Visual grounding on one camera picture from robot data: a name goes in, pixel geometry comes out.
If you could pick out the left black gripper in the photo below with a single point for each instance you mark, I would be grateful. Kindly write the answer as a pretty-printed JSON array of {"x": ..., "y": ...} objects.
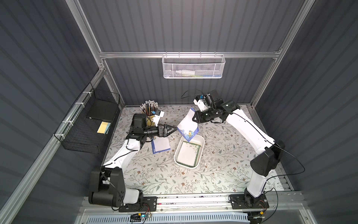
[{"x": 161, "y": 130}]

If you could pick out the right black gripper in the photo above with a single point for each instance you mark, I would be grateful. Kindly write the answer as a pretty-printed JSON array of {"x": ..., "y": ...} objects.
[{"x": 198, "y": 116}]

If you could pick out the blue floral stationery paper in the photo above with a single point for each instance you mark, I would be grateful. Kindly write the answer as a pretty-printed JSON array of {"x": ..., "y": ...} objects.
[{"x": 160, "y": 144}]

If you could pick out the white plastic storage box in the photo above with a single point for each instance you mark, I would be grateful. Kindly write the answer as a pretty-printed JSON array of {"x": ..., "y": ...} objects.
[{"x": 198, "y": 139}]

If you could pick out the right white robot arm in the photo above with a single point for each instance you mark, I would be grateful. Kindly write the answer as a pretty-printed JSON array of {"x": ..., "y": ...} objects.
[{"x": 269, "y": 151}]

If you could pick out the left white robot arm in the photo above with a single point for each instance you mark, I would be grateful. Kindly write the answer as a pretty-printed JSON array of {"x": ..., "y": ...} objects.
[{"x": 107, "y": 183}]

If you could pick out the yellow pencil cup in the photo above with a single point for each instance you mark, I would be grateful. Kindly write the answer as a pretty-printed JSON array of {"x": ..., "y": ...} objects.
[{"x": 150, "y": 121}]

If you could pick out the coloured pencils bunch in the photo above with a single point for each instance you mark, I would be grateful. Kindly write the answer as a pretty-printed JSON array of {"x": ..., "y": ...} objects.
[{"x": 149, "y": 108}]

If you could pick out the floral table mat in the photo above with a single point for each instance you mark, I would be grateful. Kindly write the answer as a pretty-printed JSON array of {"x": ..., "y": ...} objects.
[{"x": 224, "y": 165}]

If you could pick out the white glue bottle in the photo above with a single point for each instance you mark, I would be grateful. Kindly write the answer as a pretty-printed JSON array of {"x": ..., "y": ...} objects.
[{"x": 185, "y": 73}]

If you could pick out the yellow sticky notes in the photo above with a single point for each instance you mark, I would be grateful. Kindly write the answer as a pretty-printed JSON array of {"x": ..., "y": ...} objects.
[{"x": 103, "y": 127}]

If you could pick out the black notebook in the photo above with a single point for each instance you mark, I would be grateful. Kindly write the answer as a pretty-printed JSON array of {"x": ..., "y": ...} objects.
[{"x": 102, "y": 110}]

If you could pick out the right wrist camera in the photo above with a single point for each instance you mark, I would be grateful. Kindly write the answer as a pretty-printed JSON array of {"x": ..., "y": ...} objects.
[{"x": 203, "y": 102}]

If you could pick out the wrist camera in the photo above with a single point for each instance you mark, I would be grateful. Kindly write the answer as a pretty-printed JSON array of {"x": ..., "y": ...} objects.
[
  {"x": 157, "y": 115},
  {"x": 203, "y": 102}
]

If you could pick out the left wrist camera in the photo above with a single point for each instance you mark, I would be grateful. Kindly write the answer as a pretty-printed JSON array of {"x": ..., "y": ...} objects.
[{"x": 157, "y": 115}]

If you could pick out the white wire mesh basket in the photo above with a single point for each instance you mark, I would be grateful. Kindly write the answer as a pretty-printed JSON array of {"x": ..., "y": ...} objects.
[{"x": 209, "y": 66}]

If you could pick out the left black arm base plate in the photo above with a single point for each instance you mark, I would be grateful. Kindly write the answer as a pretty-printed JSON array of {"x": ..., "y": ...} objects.
[{"x": 144, "y": 204}]

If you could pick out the black wire wall basket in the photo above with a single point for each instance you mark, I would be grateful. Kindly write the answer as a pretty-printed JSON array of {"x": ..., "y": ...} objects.
[{"x": 79, "y": 132}]

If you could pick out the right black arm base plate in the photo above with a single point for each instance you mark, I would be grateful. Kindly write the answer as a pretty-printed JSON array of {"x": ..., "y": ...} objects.
[{"x": 242, "y": 201}]

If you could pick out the white ribbed cable duct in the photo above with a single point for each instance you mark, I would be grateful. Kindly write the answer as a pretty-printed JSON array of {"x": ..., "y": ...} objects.
[{"x": 173, "y": 218}]

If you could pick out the aluminium front rail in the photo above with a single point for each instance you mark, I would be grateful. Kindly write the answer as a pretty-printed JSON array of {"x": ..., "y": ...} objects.
[{"x": 281, "y": 200}]

